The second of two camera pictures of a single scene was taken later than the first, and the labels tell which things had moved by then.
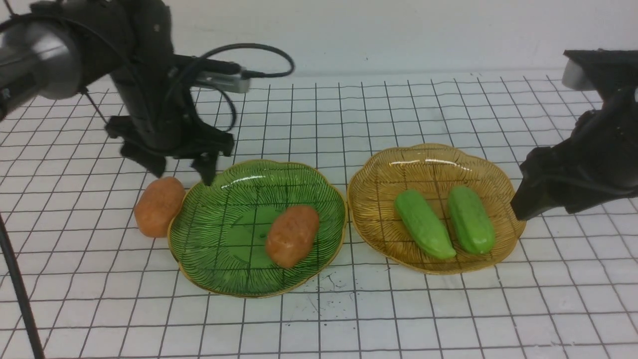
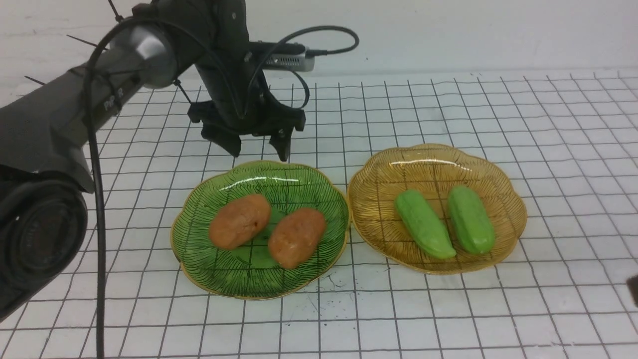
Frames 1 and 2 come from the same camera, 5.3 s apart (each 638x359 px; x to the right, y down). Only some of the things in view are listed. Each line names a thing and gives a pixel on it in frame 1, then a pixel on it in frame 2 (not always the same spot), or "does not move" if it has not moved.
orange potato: [159, 200] to [239, 220]
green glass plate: [218, 235] does not move
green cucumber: [422, 227] does not move
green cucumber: [471, 222] does not move
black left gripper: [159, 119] to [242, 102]
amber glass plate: [432, 171] does not move
